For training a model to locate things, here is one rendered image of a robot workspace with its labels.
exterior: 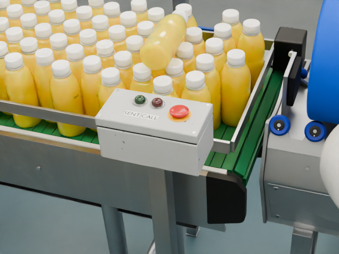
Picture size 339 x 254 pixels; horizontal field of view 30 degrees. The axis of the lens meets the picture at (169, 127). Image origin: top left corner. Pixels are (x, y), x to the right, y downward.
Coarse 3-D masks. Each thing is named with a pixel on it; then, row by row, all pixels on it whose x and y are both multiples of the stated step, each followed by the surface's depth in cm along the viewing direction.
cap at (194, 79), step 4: (192, 72) 131; (196, 72) 130; (200, 72) 130; (188, 76) 129; (192, 76) 129; (196, 76) 129; (200, 76) 129; (204, 76) 129; (188, 80) 129; (192, 80) 128; (196, 80) 128; (200, 80) 128; (204, 80) 130; (188, 84) 129; (192, 84) 129; (196, 84) 129; (200, 84) 129
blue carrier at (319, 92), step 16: (336, 0) 120; (320, 16) 119; (336, 16) 118; (320, 32) 118; (336, 32) 117; (320, 48) 118; (336, 48) 117; (320, 64) 118; (336, 64) 117; (320, 80) 119; (336, 80) 118; (320, 96) 121; (336, 96) 120; (320, 112) 125; (336, 112) 123
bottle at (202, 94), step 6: (186, 84) 131; (204, 84) 130; (186, 90) 131; (192, 90) 130; (198, 90) 130; (204, 90) 130; (186, 96) 130; (192, 96) 130; (198, 96) 130; (204, 96) 130; (210, 96) 132; (204, 102) 131; (210, 102) 132
